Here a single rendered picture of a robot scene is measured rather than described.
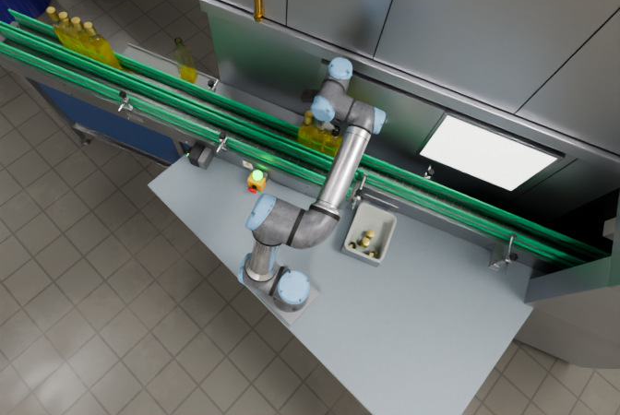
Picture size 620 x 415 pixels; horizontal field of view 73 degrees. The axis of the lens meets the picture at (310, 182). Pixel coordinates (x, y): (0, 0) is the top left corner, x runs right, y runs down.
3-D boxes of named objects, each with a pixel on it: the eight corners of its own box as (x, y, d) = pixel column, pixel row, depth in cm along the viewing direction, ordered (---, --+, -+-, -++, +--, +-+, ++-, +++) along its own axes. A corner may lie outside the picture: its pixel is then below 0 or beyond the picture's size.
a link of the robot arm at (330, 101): (345, 117, 123) (357, 88, 127) (309, 103, 124) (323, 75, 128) (340, 130, 130) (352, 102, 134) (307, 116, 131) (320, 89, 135)
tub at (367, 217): (393, 221, 190) (399, 216, 182) (376, 267, 181) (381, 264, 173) (357, 207, 191) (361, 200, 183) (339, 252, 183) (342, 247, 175)
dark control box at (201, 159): (214, 157, 196) (211, 148, 188) (206, 171, 193) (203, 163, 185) (198, 149, 196) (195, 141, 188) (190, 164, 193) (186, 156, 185)
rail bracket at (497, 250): (497, 246, 186) (526, 233, 165) (489, 282, 180) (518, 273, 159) (487, 243, 186) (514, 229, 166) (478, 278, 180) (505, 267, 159)
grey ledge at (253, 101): (311, 129, 201) (314, 117, 191) (304, 145, 198) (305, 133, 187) (135, 57, 209) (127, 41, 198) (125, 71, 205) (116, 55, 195)
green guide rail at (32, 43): (355, 180, 182) (358, 172, 175) (354, 182, 182) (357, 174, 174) (5, 35, 196) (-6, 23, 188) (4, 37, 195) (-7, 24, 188)
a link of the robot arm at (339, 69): (323, 71, 126) (333, 51, 129) (319, 92, 136) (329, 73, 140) (348, 80, 126) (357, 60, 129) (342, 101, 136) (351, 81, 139)
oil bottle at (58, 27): (89, 53, 196) (61, 7, 170) (82, 62, 194) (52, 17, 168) (78, 49, 197) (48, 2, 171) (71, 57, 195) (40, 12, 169)
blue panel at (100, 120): (335, 200, 237) (347, 170, 198) (323, 228, 230) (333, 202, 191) (87, 96, 250) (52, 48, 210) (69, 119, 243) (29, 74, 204)
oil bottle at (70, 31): (100, 57, 196) (73, 12, 170) (92, 66, 194) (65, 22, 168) (89, 53, 196) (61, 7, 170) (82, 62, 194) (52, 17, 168)
